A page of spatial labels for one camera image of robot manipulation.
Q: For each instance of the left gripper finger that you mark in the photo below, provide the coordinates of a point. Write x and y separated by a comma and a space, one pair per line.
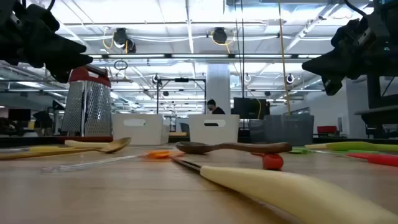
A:
71, 60
62, 45

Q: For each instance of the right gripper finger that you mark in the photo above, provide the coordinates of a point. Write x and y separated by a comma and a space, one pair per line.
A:
329, 71
329, 59

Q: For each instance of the green silicone spoon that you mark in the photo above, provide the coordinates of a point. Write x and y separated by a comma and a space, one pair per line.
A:
357, 146

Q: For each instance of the dark wooden spoon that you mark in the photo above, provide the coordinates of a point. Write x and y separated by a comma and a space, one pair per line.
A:
199, 147

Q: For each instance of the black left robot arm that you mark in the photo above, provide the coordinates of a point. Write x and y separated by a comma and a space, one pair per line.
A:
3, 9

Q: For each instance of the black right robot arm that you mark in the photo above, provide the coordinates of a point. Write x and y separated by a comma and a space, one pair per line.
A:
388, 37

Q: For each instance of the black ceiling fixture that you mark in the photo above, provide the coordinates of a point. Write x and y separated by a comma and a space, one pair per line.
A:
219, 35
121, 37

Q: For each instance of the red box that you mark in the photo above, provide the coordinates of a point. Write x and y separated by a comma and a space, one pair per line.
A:
326, 129

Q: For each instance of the grey desk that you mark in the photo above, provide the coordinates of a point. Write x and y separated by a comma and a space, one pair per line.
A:
382, 115

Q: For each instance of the grey plastic bin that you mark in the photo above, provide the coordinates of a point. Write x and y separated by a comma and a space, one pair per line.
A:
289, 130

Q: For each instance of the black background monitor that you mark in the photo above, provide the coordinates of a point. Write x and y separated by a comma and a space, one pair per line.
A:
250, 109

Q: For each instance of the gold metal spoon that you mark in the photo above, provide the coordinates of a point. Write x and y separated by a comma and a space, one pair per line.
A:
115, 145

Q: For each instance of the white plastic bin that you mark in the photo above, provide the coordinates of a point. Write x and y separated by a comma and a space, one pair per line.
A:
199, 133
149, 133

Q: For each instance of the red silicone spoon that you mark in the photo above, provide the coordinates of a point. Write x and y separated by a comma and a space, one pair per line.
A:
273, 162

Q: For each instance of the person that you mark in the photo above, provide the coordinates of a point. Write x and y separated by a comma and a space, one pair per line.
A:
216, 109

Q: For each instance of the LED strip light bar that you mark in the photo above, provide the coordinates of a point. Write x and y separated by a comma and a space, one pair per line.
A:
199, 56

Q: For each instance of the black background rig frame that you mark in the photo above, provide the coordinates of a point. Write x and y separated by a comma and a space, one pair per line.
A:
182, 80

